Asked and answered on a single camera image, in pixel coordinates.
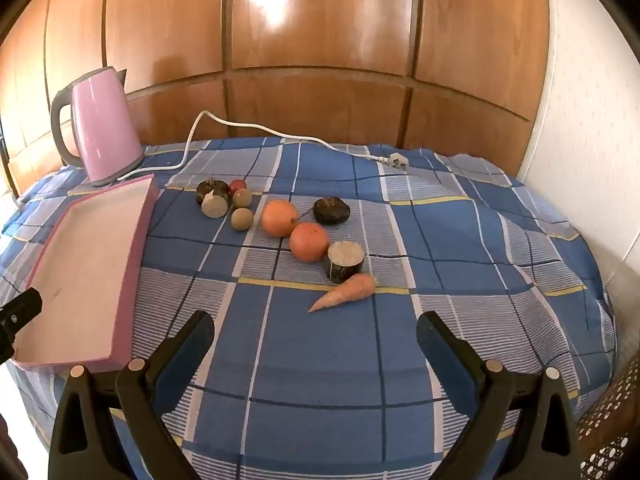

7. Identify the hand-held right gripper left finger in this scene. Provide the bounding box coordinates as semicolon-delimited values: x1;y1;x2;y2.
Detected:
47;310;216;480

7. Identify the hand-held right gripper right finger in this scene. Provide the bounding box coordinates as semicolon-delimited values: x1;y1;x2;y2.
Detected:
416;311;583;480

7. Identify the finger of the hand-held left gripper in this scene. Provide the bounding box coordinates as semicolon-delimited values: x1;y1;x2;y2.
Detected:
0;287;43;361

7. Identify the pink shallow tray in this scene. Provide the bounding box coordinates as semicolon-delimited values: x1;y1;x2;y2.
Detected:
12;174;160;373

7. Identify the carrot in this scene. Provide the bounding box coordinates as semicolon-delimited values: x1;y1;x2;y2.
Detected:
307;273;378;314

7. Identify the round cut root cylinder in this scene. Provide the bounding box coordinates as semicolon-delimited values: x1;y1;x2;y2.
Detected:
326;241;365;284

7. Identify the small cut root chunk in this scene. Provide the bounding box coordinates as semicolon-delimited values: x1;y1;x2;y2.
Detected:
201;191;228;219

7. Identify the orange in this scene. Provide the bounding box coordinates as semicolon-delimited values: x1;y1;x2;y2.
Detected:
261;199;300;238
289;222;331;263

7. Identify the dark round mangosteen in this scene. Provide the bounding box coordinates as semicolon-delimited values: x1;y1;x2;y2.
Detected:
196;178;231;206

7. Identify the dark lumpy fruit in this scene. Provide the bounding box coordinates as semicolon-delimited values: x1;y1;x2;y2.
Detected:
313;197;350;226

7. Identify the blue plaid tablecloth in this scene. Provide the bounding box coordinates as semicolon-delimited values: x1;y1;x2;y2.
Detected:
0;137;621;480

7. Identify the pink electric kettle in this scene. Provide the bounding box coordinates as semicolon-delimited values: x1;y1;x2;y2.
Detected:
50;66;146;187

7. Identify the white kettle power cable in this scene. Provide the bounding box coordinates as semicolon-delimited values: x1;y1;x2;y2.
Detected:
107;110;412;183

